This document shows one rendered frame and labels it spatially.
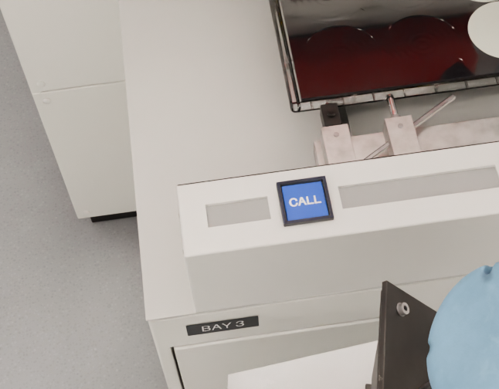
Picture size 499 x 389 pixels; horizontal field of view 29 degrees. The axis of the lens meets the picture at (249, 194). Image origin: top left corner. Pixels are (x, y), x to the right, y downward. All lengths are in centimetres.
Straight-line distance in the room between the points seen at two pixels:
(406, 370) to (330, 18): 59
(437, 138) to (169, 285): 38
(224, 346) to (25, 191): 113
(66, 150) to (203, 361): 75
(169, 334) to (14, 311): 98
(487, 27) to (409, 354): 58
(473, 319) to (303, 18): 72
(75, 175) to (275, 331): 86
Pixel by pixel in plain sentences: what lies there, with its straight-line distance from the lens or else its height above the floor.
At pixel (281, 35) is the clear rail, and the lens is 130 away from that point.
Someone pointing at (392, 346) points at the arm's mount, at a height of 108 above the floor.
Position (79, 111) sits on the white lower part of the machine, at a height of 45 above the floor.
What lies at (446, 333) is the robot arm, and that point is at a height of 124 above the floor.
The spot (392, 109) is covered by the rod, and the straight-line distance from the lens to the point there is 124.
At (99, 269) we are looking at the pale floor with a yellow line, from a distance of 217.
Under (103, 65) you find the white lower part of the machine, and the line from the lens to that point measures 174.
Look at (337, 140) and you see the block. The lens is 119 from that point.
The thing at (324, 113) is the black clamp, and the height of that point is 90.
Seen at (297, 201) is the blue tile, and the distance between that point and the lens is 107.
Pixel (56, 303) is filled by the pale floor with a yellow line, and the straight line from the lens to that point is 215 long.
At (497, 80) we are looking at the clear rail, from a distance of 128.
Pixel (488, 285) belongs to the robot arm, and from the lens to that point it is 69.
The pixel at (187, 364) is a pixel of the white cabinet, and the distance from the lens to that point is 131.
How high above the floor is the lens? 187
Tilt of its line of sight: 57 degrees down
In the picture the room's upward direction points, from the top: 4 degrees counter-clockwise
